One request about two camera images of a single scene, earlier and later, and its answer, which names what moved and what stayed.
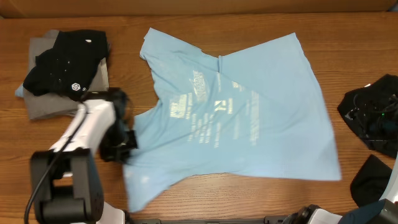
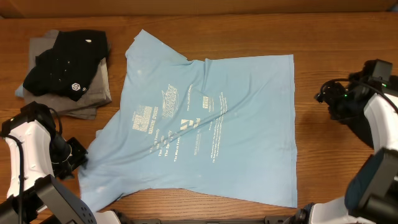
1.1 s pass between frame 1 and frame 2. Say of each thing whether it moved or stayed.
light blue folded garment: stayed
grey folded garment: stayed
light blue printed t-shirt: moved
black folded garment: stayed
